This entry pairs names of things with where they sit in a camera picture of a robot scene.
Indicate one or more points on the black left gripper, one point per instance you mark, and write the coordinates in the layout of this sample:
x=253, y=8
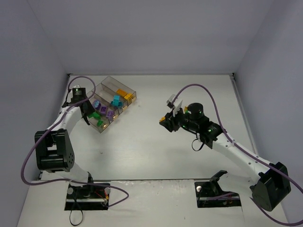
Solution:
x=84, y=109

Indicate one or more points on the green curved lego brick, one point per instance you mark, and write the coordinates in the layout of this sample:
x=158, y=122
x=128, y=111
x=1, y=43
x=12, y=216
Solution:
x=94, y=115

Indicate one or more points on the purple lego brick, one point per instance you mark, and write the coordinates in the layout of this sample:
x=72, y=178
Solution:
x=110, y=114

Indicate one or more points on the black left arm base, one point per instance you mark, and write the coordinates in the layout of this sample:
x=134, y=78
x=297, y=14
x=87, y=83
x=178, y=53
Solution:
x=87, y=197

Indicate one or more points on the teal rounded lego brick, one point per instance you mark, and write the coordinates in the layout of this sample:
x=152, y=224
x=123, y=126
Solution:
x=116, y=102

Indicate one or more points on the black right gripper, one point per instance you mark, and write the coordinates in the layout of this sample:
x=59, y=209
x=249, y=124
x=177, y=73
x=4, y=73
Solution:
x=171, y=121

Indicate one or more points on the purple butterfly lego piece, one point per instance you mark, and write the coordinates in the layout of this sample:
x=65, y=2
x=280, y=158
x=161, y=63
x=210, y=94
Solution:
x=96, y=104

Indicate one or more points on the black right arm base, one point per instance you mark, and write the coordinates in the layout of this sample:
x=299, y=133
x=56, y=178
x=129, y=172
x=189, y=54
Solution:
x=209, y=194

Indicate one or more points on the yellow small lego brick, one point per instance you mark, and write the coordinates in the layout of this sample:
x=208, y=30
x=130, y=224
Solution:
x=128, y=96

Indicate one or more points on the purple lego brick studs up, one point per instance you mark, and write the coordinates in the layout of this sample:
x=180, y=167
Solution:
x=103, y=109

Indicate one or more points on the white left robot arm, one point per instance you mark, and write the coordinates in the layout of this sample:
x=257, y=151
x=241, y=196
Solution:
x=54, y=151

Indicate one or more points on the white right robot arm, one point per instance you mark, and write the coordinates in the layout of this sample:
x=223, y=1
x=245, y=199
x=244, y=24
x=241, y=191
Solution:
x=267, y=185

